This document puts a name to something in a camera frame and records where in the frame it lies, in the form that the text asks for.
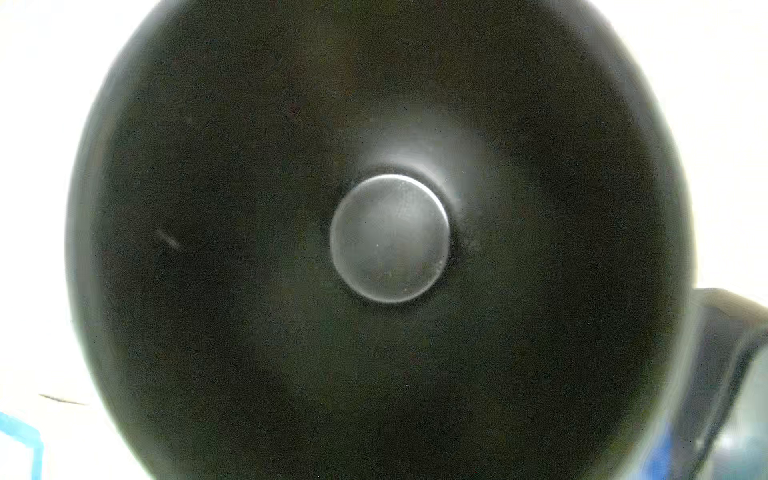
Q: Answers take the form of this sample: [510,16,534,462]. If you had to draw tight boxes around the black ceramic mug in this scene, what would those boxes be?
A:
[66,1,696,479]

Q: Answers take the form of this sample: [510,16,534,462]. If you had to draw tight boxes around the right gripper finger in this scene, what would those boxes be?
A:
[669,288,767,479]

